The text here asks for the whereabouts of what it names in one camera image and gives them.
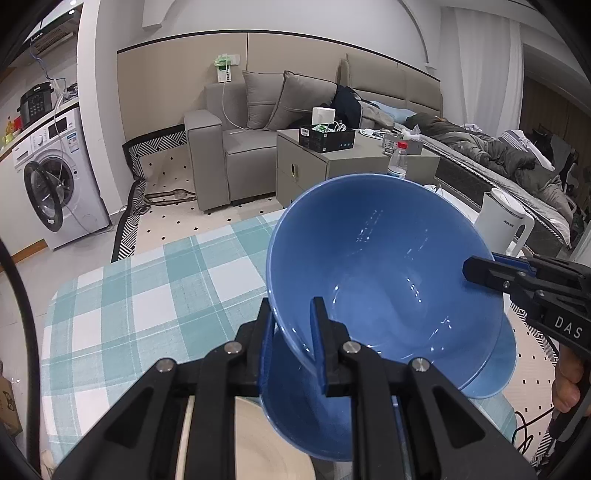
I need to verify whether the black pressure cooker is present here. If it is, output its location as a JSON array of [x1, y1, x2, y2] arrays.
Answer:
[[17, 82, 54, 127]]

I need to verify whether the black cable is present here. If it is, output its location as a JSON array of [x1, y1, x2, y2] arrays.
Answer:
[[0, 240, 44, 480]]

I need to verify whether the grey cushion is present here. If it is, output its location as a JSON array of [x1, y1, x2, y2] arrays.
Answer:
[[265, 71, 338, 132], [242, 70, 291, 131]]

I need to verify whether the black box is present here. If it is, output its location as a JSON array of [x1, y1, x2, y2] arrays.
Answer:
[[298, 127, 356, 154]]

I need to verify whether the person's right hand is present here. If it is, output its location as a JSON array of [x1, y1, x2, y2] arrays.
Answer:
[[551, 345, 585, 415]]

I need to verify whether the floor extension cord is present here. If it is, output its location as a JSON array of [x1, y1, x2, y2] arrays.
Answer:
[[145, 187, 197, 206]]

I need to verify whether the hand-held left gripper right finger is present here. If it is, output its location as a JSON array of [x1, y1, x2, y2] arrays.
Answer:
[[308, 296, 539, 480]]

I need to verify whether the clear water bottle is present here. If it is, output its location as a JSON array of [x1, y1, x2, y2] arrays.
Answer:
[[387, 141, 409, 180]]

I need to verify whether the white charging cable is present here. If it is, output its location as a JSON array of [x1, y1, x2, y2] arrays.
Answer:
[[221, 83, 245, 134]]

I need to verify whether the white curtain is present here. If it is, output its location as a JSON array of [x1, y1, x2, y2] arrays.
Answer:
[[455, 7, 525, 139]]

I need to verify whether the range hood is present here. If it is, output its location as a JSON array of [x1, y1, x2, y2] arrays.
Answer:
[[25, 9, 79, 55]]

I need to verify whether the grey nightstand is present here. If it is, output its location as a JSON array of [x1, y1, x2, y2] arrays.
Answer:
[[276, 128, 441, 208]]

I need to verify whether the beige plate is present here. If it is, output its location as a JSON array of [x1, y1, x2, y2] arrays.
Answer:
[[180, 396, 317, 480]]

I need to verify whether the white box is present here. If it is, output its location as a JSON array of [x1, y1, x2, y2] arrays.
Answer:
[[312, 107, 340, 130]]

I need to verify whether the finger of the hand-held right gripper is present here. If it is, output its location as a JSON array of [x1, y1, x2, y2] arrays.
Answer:
[[491, 255, 534, 274], [463, 256, 542, 297]]

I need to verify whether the grey duvet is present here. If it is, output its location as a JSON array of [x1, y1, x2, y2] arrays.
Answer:
[[406, 113, 573, 227]]

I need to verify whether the bed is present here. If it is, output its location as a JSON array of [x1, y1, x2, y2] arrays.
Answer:
[[402, 111, 578, 252]]

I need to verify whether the blue bowl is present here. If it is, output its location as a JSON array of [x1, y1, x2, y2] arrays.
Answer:
[[260, 318, 518, 463], [266, 174, 509, 365]]

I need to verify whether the white electric kettle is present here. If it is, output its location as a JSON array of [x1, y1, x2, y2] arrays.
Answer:
[[475, 187, 535, 257]]

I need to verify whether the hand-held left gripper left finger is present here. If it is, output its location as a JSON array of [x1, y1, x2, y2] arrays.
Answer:
[[53, 298, 278, 480]]

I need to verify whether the white washing machine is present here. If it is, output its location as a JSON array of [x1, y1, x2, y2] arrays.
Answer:
[[9, 106, 112, 252]]

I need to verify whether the grey box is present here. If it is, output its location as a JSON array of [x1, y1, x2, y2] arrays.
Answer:
[[383, 131, 423, 155]]

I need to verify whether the dark blue garment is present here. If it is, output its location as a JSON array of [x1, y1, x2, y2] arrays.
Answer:
[[331, 84, 363, 132]]

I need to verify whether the cardboard box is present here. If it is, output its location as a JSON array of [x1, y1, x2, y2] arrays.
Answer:
[[0, 375, 23, 437]]

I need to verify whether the white wall power strip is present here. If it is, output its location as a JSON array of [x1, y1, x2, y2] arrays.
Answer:
[[215, 53, 241, 84]]

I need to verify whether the grey sofa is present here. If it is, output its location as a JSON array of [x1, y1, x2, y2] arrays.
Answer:
[[185, 60, 444, 213]]

